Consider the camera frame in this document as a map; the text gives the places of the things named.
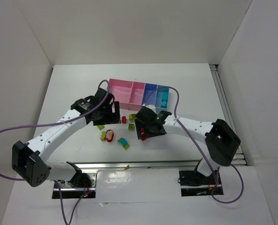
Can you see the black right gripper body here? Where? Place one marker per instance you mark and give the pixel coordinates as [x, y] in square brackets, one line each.
[144, 131]

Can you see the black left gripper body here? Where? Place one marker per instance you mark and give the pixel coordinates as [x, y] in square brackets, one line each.
[108, 116]

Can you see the green lego brick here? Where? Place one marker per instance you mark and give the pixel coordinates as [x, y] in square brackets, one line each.
[100, 127]
[131, 127]

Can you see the small red lego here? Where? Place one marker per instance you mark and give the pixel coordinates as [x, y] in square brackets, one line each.
[123, 120]

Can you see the red lego brick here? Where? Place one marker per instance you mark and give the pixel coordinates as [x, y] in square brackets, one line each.
[143, 136]

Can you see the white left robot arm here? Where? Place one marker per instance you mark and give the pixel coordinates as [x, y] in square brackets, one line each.
[30, 160]

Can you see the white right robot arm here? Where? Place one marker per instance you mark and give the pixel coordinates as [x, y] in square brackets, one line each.
[221, 141]

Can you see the teal legos in container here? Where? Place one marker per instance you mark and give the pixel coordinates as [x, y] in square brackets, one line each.
[164, 99]

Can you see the green lego on white plate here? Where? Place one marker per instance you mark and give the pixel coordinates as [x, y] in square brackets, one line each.
[132, 117]

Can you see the red white flower lego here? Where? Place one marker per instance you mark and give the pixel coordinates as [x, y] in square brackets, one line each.
[109, 135]

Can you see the pink small container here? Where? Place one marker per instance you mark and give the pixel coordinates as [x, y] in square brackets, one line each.
[136, 96]

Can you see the blue green stacked lego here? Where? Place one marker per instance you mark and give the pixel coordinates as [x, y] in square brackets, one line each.
[123, 142]

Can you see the green lego beside flower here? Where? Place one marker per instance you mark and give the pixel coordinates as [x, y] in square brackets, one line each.
[103, 136]

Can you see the pink large container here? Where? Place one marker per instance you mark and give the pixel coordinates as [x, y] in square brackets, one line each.
[121, 89]

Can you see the blue purple container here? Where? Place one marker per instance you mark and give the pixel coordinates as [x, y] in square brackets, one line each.
[149, 97]

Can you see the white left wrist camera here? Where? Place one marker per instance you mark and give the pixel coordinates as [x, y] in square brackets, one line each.
[152, 107]

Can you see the aluminium rail front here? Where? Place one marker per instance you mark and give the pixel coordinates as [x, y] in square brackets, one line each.
[137, 165]

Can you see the aluminium rail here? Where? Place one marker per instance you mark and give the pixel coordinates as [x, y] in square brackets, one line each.
[239, 158]
[137, 165]

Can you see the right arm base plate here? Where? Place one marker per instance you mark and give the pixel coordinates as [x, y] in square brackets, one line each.
[193, 183]

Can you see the aluminium rail right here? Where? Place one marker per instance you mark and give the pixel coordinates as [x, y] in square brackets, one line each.
[239, 158]

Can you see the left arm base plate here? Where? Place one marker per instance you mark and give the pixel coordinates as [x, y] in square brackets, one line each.
[86, 187]

